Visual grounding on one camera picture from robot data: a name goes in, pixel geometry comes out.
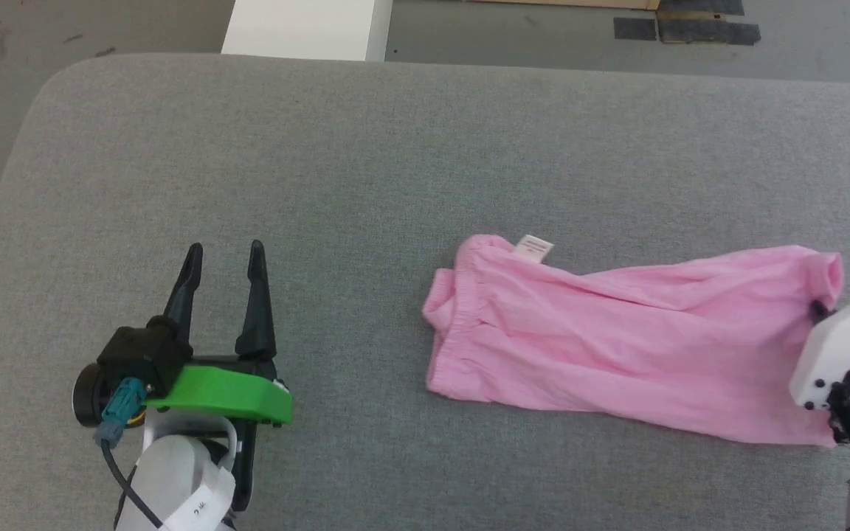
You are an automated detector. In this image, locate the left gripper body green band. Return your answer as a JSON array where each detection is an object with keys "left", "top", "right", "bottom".
[{"left": 72, "top": 358, "right": 294, "bottom": 514}]

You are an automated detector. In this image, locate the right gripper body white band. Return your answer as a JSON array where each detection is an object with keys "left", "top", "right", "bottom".
[{"left": 789, "top": 298, "right": 850, "bottom": 412}]

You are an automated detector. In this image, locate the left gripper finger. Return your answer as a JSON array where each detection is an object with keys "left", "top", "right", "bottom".
[
  {"left": 148, "top": 241, "right": 205, "bottom": 348},
  {"left": 235, "top": 239, "right": 279, "bottom": 363}
]

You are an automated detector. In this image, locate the pink cloth garment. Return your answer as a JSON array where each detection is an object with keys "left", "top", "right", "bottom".
[{"left": 421, "top": 233, "right": 845, "bottom": 449}]

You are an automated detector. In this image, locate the grey fabric sofa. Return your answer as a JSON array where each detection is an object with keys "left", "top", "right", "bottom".
[{"left": 0, "top": 53, "right": 850, "bottom": 531}]

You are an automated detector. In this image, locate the white box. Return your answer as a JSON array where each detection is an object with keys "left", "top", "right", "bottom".
[{"left": 220, "top": 0, "right": 395, "bottom": 63}]

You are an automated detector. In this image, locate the large black floor mat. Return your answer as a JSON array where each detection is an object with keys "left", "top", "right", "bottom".
[{"left": 656, "top": 0, "right": 762, "bottom": 47}]

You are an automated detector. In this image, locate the small black floor mat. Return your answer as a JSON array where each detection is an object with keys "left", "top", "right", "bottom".
[{"left": 612, "top": 16, "right": 658, "bottom": 42}]

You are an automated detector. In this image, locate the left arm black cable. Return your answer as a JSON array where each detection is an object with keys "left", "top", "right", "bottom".
[{"left": 94, "top": 377, "right": 164, "bottom": 531}]

